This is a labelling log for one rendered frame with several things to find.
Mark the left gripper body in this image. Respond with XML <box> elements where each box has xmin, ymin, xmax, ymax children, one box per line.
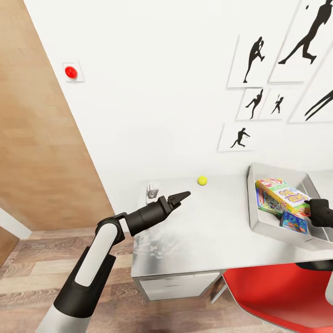
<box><xmin>138</xmin><ymin>196</ymin><xmax>172</xmax><ymax>229</ymax></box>

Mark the board game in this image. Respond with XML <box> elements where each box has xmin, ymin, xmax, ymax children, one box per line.
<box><xmin>256</xmin><ymin>178</ymin><xmax>311</xmax><ymax>218</ymax></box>
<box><xmin>255</xmin><ymin>183</ymin><xmax>283</xmax><ymax>216</ymax></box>
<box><xmin>280</xmin><ymin>211</ymin><xmax>307</xmax><ymax>235</ymax></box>

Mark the tennis ball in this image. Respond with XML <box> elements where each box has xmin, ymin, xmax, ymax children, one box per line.
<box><xmin>197</xmin><ymin>175</ymin><xmax>208</xmax><ymax>185</ymax></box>

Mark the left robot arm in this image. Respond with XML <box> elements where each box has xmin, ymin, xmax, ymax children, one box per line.
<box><xmin>35</xmin><ymin>182</ymin><xmax>191</xmax><ymax>333</ymax></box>

